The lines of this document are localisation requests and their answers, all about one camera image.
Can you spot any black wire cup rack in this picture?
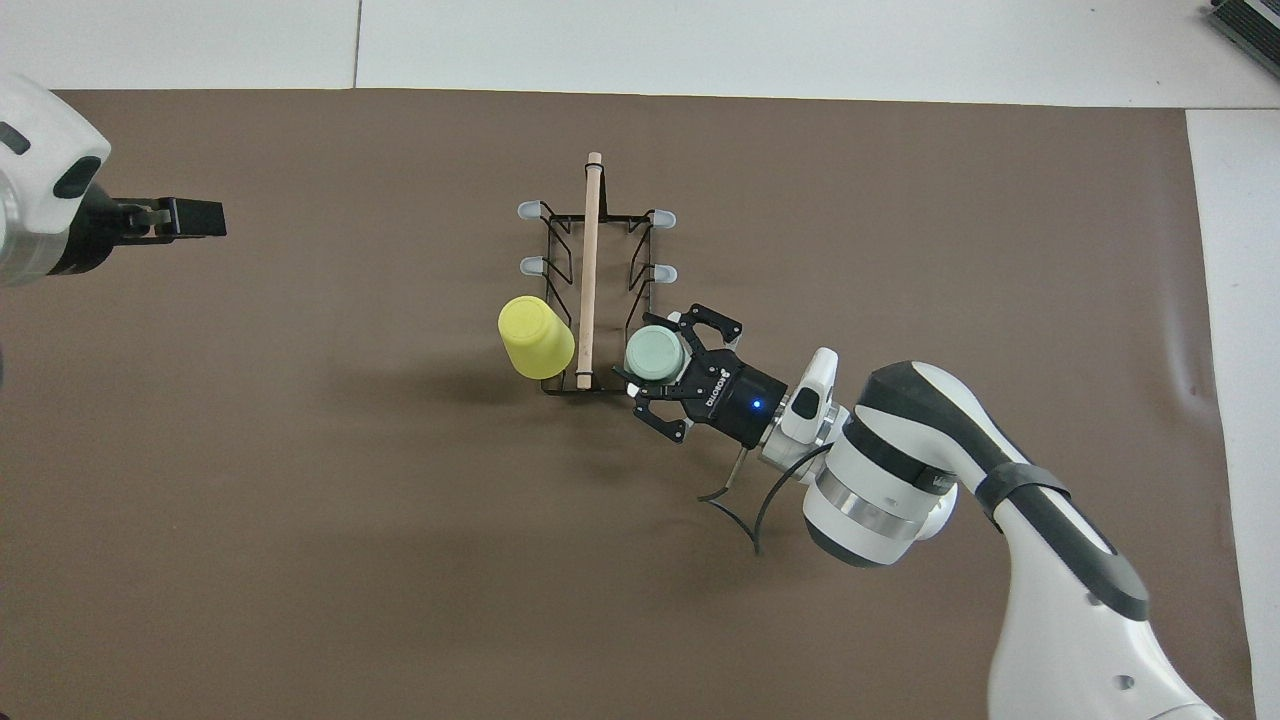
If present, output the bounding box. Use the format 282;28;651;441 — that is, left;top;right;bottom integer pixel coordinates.
515;151;677;397

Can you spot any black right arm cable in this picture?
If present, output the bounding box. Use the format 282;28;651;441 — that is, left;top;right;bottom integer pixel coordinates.
697;445;836;557

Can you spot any brown table mat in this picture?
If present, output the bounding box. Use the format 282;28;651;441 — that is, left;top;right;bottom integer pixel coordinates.
0;88;1256;720

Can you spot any pale green plastic cup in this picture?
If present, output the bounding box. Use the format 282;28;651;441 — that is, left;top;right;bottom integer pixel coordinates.
623;325;690;390

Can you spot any dark ribbed equipment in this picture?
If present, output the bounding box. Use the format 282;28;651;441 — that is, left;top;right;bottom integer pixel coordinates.
1205;0;1280;53

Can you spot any yellow plastic cup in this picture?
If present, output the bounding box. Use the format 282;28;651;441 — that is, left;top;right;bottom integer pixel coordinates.
497;295;577;380

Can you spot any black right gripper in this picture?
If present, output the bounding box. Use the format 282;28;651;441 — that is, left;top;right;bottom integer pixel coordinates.
612;303;791;448

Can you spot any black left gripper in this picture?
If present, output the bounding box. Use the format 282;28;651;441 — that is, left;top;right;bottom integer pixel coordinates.
50;185;228;279

